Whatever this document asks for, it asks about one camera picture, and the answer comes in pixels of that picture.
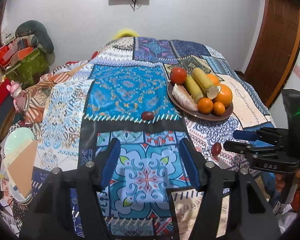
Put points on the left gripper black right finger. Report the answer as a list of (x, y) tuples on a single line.
[(250, 215)]

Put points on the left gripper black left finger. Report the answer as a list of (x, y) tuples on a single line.
[(67, 206)]

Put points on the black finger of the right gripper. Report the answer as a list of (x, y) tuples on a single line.
[(241, 148), (257, 135)]

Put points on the small mandarin orange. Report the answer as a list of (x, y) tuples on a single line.
[(218, 108), (205, 106)]

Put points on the large orange with sticker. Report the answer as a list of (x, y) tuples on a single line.
[(224, 95)]

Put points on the red tomato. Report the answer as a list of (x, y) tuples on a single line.
[(178, 75)]

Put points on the person's right hand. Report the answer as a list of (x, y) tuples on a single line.
[(280, 181)]

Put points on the peeled pomelo segment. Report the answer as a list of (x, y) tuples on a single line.
[(183, 98)]

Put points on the round glass bowl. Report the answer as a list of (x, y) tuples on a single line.
[(19, 154)]

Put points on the brown wooden door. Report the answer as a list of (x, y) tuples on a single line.
[(276, 49)]

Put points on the colourful patchwork bedspread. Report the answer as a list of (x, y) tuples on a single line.
[(75, 111)]

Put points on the pink toy figure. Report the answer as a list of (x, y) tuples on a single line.
[(18, 95)]

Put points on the green storage box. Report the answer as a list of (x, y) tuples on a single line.
[(29, 70)]

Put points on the yellow blanket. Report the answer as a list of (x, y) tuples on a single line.
[(125, 33)]

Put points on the grey-green plush cushion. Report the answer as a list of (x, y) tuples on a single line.
[(33, 27)]

